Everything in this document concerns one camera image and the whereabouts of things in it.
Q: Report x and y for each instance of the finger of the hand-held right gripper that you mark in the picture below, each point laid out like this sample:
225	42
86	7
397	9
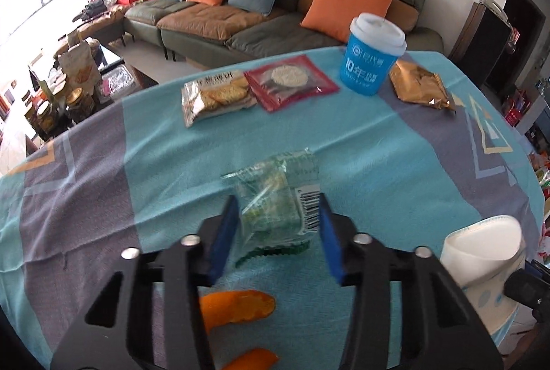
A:
522	288

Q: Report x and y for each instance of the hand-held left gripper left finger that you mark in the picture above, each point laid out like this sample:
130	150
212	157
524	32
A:
225	241

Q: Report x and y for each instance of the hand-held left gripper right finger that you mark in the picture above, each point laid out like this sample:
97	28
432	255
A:
331	245

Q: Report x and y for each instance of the white paper cup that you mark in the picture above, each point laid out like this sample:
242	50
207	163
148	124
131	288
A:
481	249

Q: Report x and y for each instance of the green clear plastic wrapper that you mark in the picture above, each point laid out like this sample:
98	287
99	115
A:
270	202

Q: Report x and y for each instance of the orange peel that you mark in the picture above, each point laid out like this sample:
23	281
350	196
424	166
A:
240	305

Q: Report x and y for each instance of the teal patterned tablecloth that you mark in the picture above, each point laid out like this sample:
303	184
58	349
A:
386	163

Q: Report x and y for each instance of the clear cracker packet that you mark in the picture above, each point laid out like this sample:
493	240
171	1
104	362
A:
215	97

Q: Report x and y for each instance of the red rice cracker packet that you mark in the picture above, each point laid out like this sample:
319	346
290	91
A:
300	90

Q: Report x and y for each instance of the red box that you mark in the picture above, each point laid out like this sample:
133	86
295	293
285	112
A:
515	112

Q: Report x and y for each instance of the gold snack packet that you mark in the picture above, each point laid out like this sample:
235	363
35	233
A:
417	86

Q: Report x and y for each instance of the blue cup with white lid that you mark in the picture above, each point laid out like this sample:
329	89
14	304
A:
369	65

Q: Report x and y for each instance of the clear plastic container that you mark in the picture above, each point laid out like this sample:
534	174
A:
116	80

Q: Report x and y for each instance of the green sectional sofa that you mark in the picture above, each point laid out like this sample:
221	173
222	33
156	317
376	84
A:
266	34

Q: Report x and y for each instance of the grey glass coffee table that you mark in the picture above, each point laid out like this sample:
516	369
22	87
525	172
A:
109	58

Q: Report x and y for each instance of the cluster of glass jars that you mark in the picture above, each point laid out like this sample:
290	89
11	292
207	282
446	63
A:
64	95

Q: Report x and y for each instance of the brown seat cushion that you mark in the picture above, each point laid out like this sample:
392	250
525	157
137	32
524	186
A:
202	19

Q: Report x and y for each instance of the brown back cushion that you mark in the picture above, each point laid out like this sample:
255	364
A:
406	15

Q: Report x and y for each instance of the dark wooden cabinet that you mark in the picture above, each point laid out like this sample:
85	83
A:
485	39

